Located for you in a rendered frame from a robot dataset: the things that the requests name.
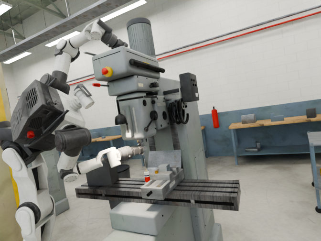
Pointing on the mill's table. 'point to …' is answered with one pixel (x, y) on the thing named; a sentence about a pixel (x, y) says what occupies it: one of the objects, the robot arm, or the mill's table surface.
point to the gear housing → (131, 85)
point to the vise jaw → (162, 175)
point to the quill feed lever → (151, 119)
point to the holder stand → (102, 175)
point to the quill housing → (138, 115)
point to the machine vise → (162, 185)
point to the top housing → (123, 64)
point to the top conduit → (146, 65)
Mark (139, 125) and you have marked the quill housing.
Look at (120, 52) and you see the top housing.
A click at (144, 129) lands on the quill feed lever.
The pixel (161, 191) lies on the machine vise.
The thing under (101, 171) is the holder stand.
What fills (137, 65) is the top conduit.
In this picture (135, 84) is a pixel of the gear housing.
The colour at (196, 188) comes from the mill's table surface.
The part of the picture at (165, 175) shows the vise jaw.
